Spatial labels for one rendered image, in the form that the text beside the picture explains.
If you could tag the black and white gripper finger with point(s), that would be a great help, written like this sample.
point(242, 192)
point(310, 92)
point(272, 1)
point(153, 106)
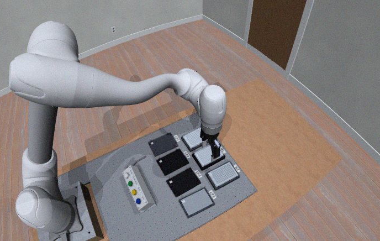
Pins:
point(204, 139)
point(215, 147)

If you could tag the grey button panel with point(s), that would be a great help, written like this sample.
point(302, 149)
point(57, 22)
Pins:
point(138, 188)

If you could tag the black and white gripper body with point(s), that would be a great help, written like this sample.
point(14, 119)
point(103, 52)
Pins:
point(211, 137)

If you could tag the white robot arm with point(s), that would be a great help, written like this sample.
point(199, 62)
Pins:
point(49, 76)

